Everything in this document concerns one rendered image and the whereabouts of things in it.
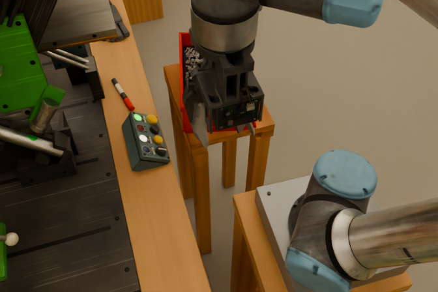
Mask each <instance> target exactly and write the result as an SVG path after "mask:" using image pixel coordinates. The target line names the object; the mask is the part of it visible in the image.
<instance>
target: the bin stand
mask: <svg viewBox="0 0 438 292"><path fill-rule="evenodd" d="M164 77H165V81H166V84H167V87H168V94H169V103H170V109H171V119H172V124H173V134H174V140H175V149H176V155H177V164H178V170H179V179H180V185H181V192H182V196H183V199H188V198H191V197H194V211H195V219H196V233H197V245H198V248H199V252H200V254H201V255H203V254H207V253H210V252H212V247H211V206H210V185H209V151H208V149H207V148H205V147H204V146H203V144H202V143H201V142H200V141H199V140H198V139H197V138H196V137H195V135H194V133H190V134H185V133H184V132H183V113H182V112H181V102H180V69H179V63H176V64H173V65H168V66H164ZM274 127H275V123H274V121H273V119H272V117H271V116H270V113H269V111H268V109H267V107H266V105H265V103H263V113H262V120H261V121H260V122H259V120H257V121H256V128H254V130H255V135H254V136H253V135H252V134H251V132H250V131H249V130H242V131H241V133H237V131H226V132H213V133H212V134H210V132H207V134H208V139H209V144H208V146H209V145H213V144H216V143H221V142H222V182H223V184H224V187H225V188H228V187H231V186H234V185H235V168H236V155H237V138H241V137H244V136H249V135H250V145H249V153H248V167H247V175H246V189H245V192H249V191H252V190H256V188H257V187H260V186H263V184H264V180H265V171H266V166H267V158H268V153H269V145H270V137H271V136H273V134H274Z"/></svg>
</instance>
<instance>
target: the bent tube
mask: <svg viewBox="0 0 438 292"><path fill-rule="evenodd" d="M2 72H3V65H1V64H0V77H1V75H2ZM0 140H3V141H7V142H9V143H13V144H16V145H20V146H22V147H27V148H29V149H33V150H36V151H40V152H42V153H46V154H50V155H53V156H56V157H59V158H60V157H61V156H62V154H63V151H61V150H59V149H55V148H53V142H51V141H48V140H45V139H42V138H38V139H37V140H36V141H31V140H30V139H29V137H28V134H25V133H23V132H19V131H17V130H13V129H10V128H7V127H4V126H1V125H0Z"/></svg>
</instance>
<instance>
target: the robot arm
mask: <svg viewBox="0 0 438 292"><path fill-rule="evenodd" d="M383 1H384V0H191V1H190V13H191V24H192V27H191V28H189V33H190V41H191V44H192V45H193V46H195V47H196V50H197V52H198V53H199V54H200V55H201V56H202V57H204V61H203V62H200V63H196V67H195V68H194V69H193V70H191V71H190V74H191V76H192V79H191V80H187V81H186V87H185V89H184V91H183V94H182V102H183V105H184V108H185V110H186V113H187V116H188V119H189V121H190V124H191V127H192V130H193V132H194V135H195V137H196V138H197V139H198V140H199V141H200V142H201V143H202V144H203V146H204V147H205V148H207V147H208V144H209V139H208V134H207V128H208V129H209V132H210V134H212V122H213V123H214V126H215V129H216V130H217V131H219V130H223V129H227V128H231V127H234V126H235V128H236V130H237V133H241V131H242V129H243V128H244V127H245V125H246V126H247V128H248V129H249V131H250V132H251V134H252V135H253V136H254V135H255V130H254V127H253V125H252V122H255V121H257V120H259V122H260V121H261V120H262V113H263V103H264V97H265V94H264V92H263V90H262V88H261V86H260V84H259V83H258V81H257V79H256V77H255V75H254V73H253V70H254V63H255V61H254V60H253V58H252V56H251V53H252V51H253V49H254V46H255V39H256V35H257V24H258V16H259V11H261V10H262V9H263V6H264V7H270V8H275V9H278V10H283V11H286V12H291V13H295V14H300V15H303V16H307V17H311V18H315V19H318V20H323V21H325V22H326V23H329V24H337V23H339V24H343V25H349V26H353V27H359V28H367V27H370V26H371V25H373V24H374V23H375V22H376V20H377V18H378V16H379V13H380V10H381V7H382V5H383ZM399 1H401V2H402V3H403V4H404V5H406V6H407V7H409V8H410V9H411V10H412V11H414V12H415V13H417V14H418V15H419V16H420V17H422V18H423V19H425V20H426V21H427V22H428V23H430V24H431V25H433V26H434V27H435V28H436V29H438V0H399ZM259 102H260V107H259ZM208 114H209V118H208ZM376 186H377V174H376V171H375V169H374V167H373V166H372V165H371V164H370V163H369V162H368V161H367V160H366V159H365V158H364V157H363V156H361V155H359V154H357V153H354V152H353V151H348V150H343V149H335V150H332V151H327V152H325V153H324V154H322V155H321V156H320V157H319V158H318V160H317V162H316V163H315V164H314V166H313V172H312V175H311V177H310V181H309V183H308V186H307V189H306V192H305V193H304V194H303V195H301V196H300V197H299V198H298V199H297V200H296V201H295V202H294V204H293V205H292V207H291V210H290V213H289V218H288V225H289V230H290V233H291V235H292V238H291V242H290V245H289V246H288V247H287V255H286V259H285V269H286V271H287V272H288V274H289V275H290V276H291V277H292V278H293V279H294V280H296V281H297V282H298V283H300V284H302V285H303V286H305V287H307V288H308V289H311V290H313V291H315V292H350V290H352V286H351V284H352V282H354V281H360V280H367V279H370V278H371V277H372V276H373V275H374V274H375V273H376V272H377V269H380V268H387V267H397V266H404V265H415V264H421V263H431V262H438V197H435V198H431V199H426V200H423V201H418V202H414V203H410V204H406V205H401V206H397V207H393V208H389V209H384V210H381V211H375V212H370V213H367V214H366V212H367V208H368V203H369V200H370V197H371V196H372V195H373V194H374V192H375V190H376Z"/></svg>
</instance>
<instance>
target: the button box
mask: <svg viewBox="0 0 438 292"><path fill-rule="evenodd" d="M135 115H139V116H140V117H141V120H140V121H139V120H137V119H135V117H134V116H135ZM147 116H148V115H147V114H144V113H138V112H134V111H131V112H130V114H128V117H127V118H126V120H125V121H124V123H123V124H122V129H123V134H124V139H125V143H126V148H127V151H128V156H129V159H130V165H131V168H132V171H143V170H146V169H151V168H155V167H158V166H163V165H166V164H168V162H169V161H170V157H169V153H168V149H167V147H166V143H165V140H164V137H163V133H162V130H161V127H160V123H159V121H157V123H156V124H151V123H150V122H149V121H148V120H147ZM156 118H157V120H158V117H156ZM139 124H140V125H141V126H143V127H144V130H143V131H141V130H139V129H138V128H137V125H139ZM152 125H156V126H158V127H159V129H160V131H159V133H157V134H155V133H153V132H152V131H151V126H152ZM141 135H143V136H145V137H146V138H147V141H142V140H141V139H140V138H139V137H140V136H141ZM155 136H161V137H162V139H163V142H162V143H161V144H157V143H155V142H154V139H153V138H154V137H155ZM144 146H146V147H148V148H149V149H150V152H149V153H146V152H145V151H144V150H143V147H144ZM158 146H163V147H165V148H166V154H165V155H160V154H158V153H157V151H156V148H157V147H158Z"/></svg>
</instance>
